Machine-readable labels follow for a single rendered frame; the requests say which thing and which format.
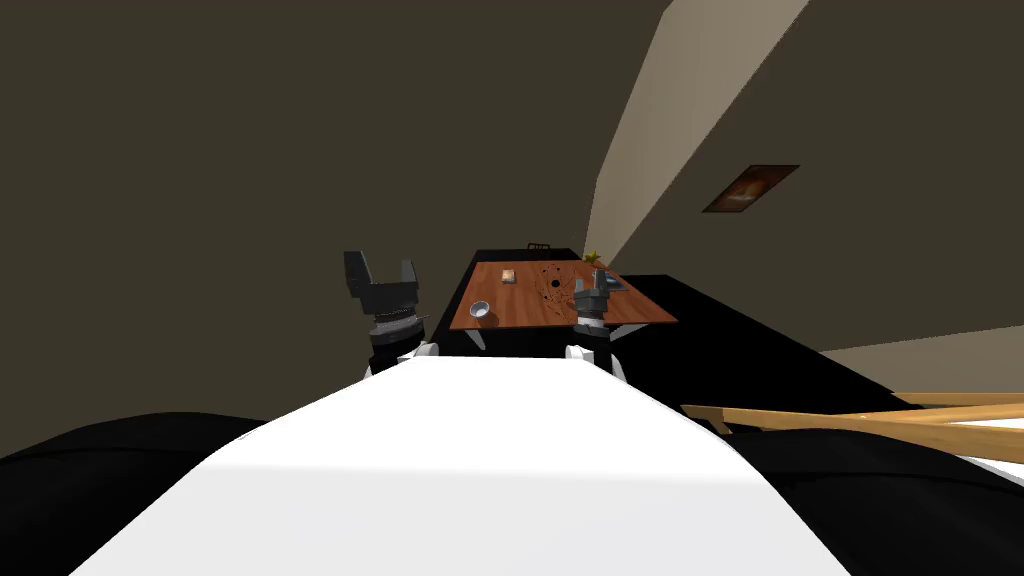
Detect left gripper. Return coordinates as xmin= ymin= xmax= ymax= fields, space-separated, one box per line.
xmin=343 ymin=250 xmax=422 ymax=320

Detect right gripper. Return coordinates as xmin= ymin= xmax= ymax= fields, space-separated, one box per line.
xmin=572 ymin=267 xmax=612 ymax=322

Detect brown wooden table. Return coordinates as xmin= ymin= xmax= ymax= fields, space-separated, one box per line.
xmin=448 ymin=257 xmax=681 ymax=353

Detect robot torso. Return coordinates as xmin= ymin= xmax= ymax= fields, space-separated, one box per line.
xmin=70 ymin=354 xmax=851 ymax=576

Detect dark brown wall picture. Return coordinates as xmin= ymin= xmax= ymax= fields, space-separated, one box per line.
xmin=701 ymin=164 xmax=801 ymax=214

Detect light wooden furniture frame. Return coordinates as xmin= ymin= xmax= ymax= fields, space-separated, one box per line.
xmin=679 ymin=391 xmax=1024 ymax=466

